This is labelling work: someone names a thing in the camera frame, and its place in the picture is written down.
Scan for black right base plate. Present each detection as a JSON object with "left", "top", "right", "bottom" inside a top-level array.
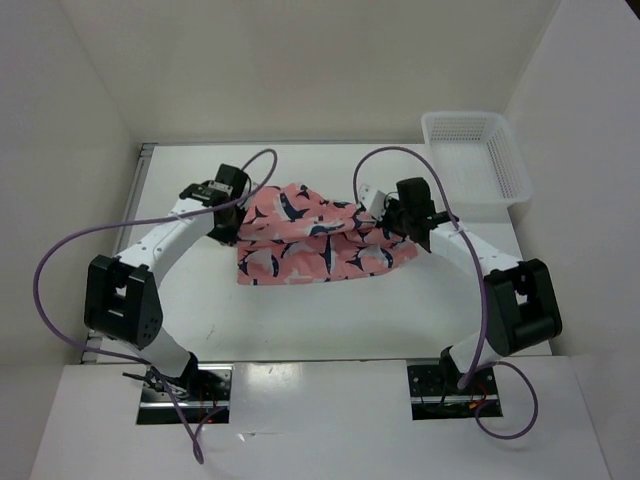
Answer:
[{"left": 406, "top": 359, "right": 503, "bottom": 421}]

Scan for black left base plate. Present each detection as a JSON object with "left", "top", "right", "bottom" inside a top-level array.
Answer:
[{"left": 124, "top": 365, "right": 233, "bottom": 426}]

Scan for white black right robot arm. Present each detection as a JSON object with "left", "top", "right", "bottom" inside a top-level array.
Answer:
[{"left": 382, "top": 178, "right": 563, "bottom": 393}]

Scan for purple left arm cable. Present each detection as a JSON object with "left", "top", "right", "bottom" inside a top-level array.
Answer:
[{"left": 31, "top": 148, "right": 279, "bottom": 466}]

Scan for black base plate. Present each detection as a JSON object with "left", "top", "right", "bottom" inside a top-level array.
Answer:
[
  {"left": 124, "top": 365, "right": 233, "bottom": 426},
  {"left": 406, "top": 359, "right": 503, "bottom": 421}
]

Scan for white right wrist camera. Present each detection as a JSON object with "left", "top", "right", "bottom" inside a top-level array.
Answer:
[{"left": 357, "top": 184, "right": 388, "bottom": 221}]

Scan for white plastic laundry basket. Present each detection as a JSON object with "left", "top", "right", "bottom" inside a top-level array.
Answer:
[{"left": 421, "top": 111, "right": 532, "bottom": 208}]

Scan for pink shark print shorts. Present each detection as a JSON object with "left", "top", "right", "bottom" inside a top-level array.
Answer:
[{"left": 236, "top": 183, "right": 418, "bottom": 286}]

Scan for aluminium table frame rail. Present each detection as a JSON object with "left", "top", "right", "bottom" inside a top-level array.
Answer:
[{"left": 82, "top": 142, "right": 158, "bottom": 364}]

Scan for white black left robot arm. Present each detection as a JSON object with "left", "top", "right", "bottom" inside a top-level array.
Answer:
[{"left": 84, "top": 164, "right": 253, "bottom": 400}]

